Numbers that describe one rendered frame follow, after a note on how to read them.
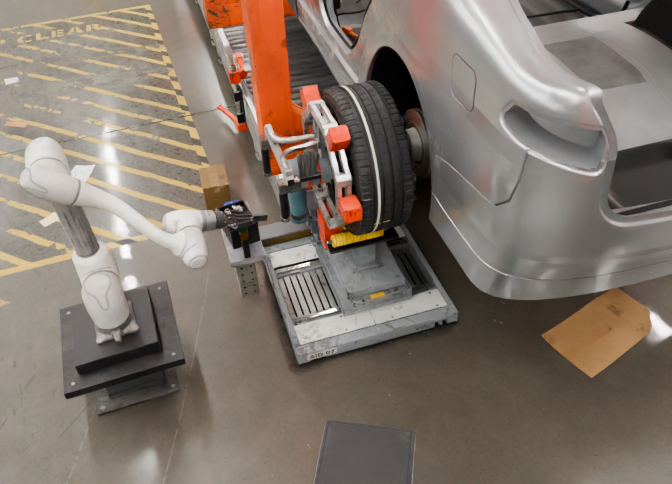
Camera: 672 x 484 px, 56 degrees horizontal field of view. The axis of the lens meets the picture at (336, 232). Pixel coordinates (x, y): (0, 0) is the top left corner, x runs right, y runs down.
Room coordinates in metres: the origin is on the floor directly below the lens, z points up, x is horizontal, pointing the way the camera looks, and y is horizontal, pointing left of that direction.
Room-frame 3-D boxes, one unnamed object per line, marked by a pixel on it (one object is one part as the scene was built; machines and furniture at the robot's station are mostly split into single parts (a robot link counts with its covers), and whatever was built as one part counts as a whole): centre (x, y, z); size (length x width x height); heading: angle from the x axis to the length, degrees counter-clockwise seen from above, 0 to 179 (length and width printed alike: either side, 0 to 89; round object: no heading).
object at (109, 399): (1.86, 0.99, 0.15); 0.50 x 0.50 x 0.30; 18
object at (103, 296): (1.87, 1.00, 0.53); 0.18 x 0.16 x 0.22; 22
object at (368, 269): (2.34, -0.13, 0.32); 0.40 x 0.30 x 0.28; 16
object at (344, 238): (2.21, -0.10, 0.51); 0.29 x 0.06 x 0.06; 106
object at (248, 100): (4.00, 0.59, 0.28); 2.47 x 0.09 x 0.22; 16
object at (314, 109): (2.30, 0.03, 0.85); 0.54 x 0.07 x 0.54; 16
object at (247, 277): (2.38, 0.48, 0.21); 0.10 x 0.10 x 0.42; 16
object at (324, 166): (2.28, 0.10, 0.85); 0.21 x 0.14 x 0.14; 106
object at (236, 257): (2.35, 0.47, 0.44); 0.43 x 0.17 x 0.03; 16
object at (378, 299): (2.37, -0.13, 0.13); 0.50 x 0.36 x 0.10; 16
